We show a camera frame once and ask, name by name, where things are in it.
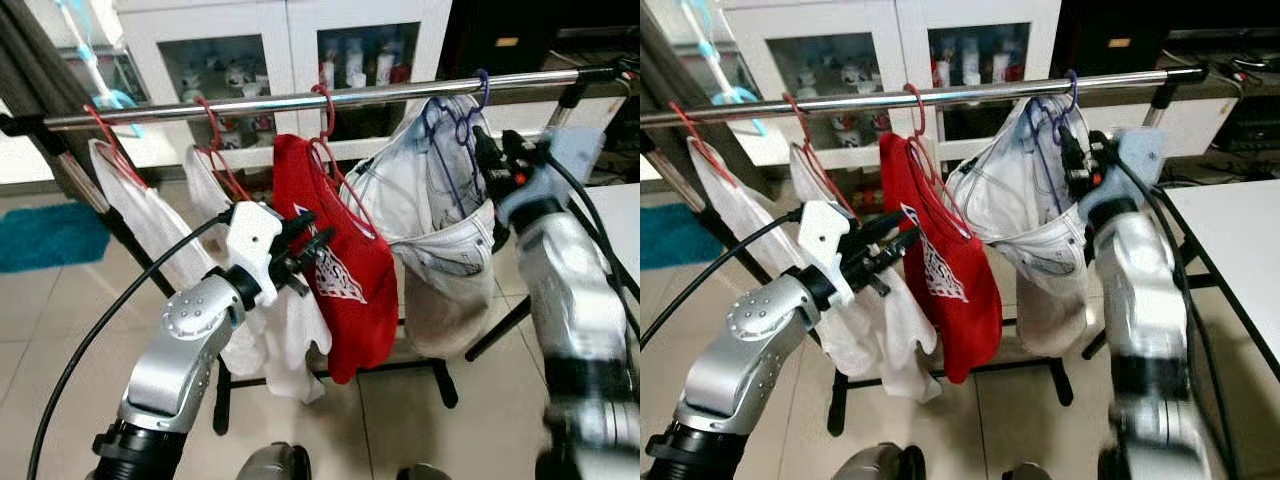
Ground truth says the purple wire hanger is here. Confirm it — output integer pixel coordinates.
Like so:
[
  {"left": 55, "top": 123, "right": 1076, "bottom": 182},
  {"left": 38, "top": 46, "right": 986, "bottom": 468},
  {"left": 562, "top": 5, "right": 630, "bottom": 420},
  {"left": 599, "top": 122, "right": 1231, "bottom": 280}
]
[
  {"left": 420, "top": 68, "right": 493, "bottom": 226},
  {"left": 1025, "top": 68, "right": 1084, "bottom": 217}
]

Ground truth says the light blue plastic hanger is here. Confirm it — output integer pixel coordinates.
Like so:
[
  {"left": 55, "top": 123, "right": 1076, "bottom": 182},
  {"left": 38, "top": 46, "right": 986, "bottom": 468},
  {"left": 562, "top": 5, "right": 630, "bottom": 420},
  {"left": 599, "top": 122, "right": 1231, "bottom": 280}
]
[
  {"left": 680, "top": 0, "right": 767, "bottom": 137},
  {"left": 55, "top": 0, "right": 142, "bottom": 139}
]

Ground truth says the red printed t-shirt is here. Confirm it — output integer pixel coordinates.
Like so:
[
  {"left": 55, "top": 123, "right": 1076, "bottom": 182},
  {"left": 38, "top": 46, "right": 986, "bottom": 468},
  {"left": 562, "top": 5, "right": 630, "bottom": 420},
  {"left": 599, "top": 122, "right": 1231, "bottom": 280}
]
[
  {"left": 880, "top": 132, "right": 1004, "bottom": 385},
  {"left": 272, "top": 133, "right": 400, "bottom": 386}
]

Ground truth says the white table black edge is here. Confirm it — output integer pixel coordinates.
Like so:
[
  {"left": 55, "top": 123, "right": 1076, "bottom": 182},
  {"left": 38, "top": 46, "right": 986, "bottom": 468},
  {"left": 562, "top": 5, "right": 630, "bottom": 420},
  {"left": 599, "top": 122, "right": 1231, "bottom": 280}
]
[
  {"left": 590, "top": 182, "right": 641, "bottom": 273},
  {"left": 1165, "top": 178, "right": 1280, "bottom": 387}
]

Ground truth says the black television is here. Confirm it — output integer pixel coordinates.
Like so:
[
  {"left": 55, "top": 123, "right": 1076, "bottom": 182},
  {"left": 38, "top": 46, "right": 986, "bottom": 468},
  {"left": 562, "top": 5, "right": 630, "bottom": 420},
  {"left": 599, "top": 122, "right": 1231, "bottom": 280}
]
[
  {"left": 1050, "top": 0, "right": 1280, "bottom": 83},
  {"left": 440, "top": 0, "right": 641, "bottom": 83}
]

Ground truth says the black clothes rack chrome bar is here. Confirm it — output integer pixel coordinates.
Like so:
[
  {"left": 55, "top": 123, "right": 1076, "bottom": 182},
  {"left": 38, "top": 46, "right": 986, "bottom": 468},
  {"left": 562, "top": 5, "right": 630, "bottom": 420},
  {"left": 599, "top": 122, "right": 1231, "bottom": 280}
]
[
  {"left": 0, "top": 62, "right": 641, "bottom": 437},
  {"left": 640, "top": 65, "right": 1243, "bottom": 437}
]

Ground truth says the blue floor mat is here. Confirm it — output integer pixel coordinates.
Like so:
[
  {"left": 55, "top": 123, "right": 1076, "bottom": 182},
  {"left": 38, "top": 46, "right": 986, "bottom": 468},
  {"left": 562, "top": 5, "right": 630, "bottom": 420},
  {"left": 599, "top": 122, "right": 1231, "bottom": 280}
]
[
  {"left": 0, "top": 203, "right": 112, "bottom": 275},
  {"left": 640, "top": 203, "right": 702, "bottom": 272}
]

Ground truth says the white glass door cabinet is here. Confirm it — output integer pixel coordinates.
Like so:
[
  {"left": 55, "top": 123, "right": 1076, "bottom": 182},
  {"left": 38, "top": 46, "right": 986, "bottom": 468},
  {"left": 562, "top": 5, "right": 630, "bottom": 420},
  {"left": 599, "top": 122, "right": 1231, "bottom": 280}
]
[
  {"left": 113, "top": 0, "right": 454, "bottom": 169},
  {"left": 722, "top": 0, "right": 1063, "bottom": 169}
]

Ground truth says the robot left leg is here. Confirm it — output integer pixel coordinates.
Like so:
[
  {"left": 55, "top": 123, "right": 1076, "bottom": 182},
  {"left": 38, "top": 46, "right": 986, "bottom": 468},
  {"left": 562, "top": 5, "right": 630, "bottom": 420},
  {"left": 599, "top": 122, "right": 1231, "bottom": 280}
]
[
  {"left": 833, "top": 444, "right": 927, "bottom": 480},
  {"left": 236, "top": 443, "right": 312, "bottom": 480}
]

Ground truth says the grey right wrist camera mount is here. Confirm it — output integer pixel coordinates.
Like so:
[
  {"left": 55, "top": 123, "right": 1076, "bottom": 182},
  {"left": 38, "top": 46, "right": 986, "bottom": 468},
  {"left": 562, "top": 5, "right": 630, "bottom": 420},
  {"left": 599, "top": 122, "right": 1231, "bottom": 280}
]
[
  {"left": 1080, "top": 126, "right": 1167, "bottom": 223},
  {"left": 497, "top": 126, "right": 609, "bottom": 227}
]

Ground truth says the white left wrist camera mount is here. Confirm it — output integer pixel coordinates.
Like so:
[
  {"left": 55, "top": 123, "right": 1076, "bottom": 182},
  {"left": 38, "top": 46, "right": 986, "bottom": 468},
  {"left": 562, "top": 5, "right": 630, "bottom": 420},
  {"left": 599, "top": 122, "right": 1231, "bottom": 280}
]
[
  {"left": 798, "top": 200, "right": 854, "bottom": 308},
  {"left": 226, "top": 202, "right": 285, "bottom": 308}
]

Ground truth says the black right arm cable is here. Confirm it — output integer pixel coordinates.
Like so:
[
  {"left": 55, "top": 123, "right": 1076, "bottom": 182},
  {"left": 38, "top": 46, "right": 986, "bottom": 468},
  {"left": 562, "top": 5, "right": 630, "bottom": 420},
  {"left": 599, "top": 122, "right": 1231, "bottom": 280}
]
[
  {"left": 1110, "top": 160, "right": 1243, "bottom": 480},
  {"left": 540, "top": 150, "right": 641, "bottom": 341}
]

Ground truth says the red wire hanger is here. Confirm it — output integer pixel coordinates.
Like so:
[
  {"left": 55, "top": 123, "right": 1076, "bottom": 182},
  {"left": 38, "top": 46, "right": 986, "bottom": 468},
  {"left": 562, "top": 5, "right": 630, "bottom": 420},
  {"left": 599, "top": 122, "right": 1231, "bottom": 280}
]
[
  {"left": 668, "top": 100, "right": 737, "bottom": 187},
  {"left": 193, "top": 97, "right": 252, "bottom": 203},
  {"left": 782, "top": 93, "right": 852, "bottom": 217},
  {"left": 310, "top": 84, "right": 377, "bottom": 241},
  {"left": 82, "top": 103, "right": 152, "bottom": 191},
  {"left": 903, "top": 83, "right": 972, "bottom": 241}
]

